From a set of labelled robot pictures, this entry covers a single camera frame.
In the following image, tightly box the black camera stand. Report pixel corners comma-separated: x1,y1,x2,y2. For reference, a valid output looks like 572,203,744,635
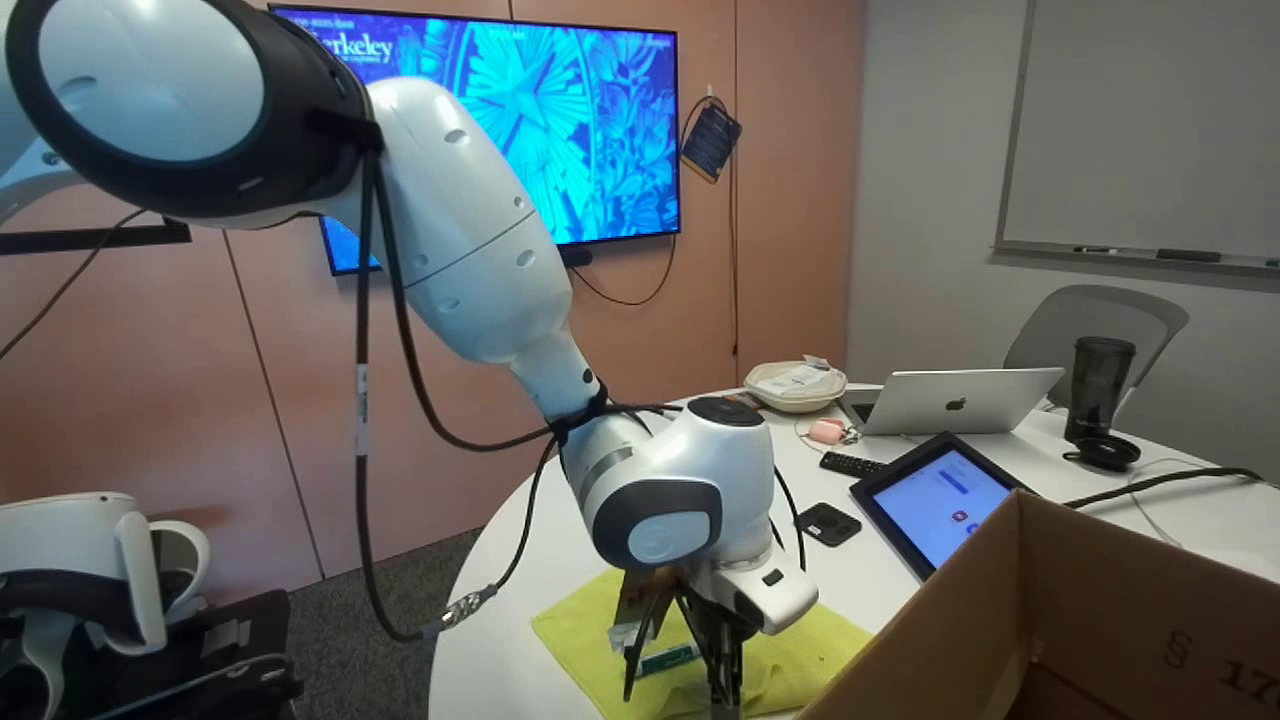
0,218,197,255

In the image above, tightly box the black tablet with lit screen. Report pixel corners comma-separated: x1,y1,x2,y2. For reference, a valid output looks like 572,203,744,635
847,433,1035,583

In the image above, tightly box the wall television with blue picture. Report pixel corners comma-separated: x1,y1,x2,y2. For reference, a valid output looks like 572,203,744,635
264,0,684,280

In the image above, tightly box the silver laptop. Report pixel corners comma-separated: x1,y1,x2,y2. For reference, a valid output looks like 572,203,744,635
839,363,1069,441

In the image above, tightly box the wall whiteboard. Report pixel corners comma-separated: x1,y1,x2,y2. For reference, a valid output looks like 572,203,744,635
986,0,1280,294

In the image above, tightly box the white bowl object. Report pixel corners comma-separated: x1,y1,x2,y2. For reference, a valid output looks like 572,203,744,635
740,354,850,415

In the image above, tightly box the black smartphone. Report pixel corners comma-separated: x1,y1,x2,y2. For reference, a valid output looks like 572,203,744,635
792,500,865,552

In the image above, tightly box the black wall mounted device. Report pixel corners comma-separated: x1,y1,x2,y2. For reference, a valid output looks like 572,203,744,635
681,98,746,185

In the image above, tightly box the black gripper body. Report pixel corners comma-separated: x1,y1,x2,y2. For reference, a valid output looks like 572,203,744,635
663,574,736,633

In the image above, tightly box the brown cardboard box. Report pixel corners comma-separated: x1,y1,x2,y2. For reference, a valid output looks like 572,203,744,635
795,488,1280,720

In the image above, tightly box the yellow towel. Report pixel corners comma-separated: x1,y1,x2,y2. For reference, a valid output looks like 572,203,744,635
526,574,871,720

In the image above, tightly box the black table cable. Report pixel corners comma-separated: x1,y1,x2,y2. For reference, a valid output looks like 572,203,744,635
1060,462,1265,515

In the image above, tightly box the grey office chair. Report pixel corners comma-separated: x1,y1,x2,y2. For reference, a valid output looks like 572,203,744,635
999,280,1191,412

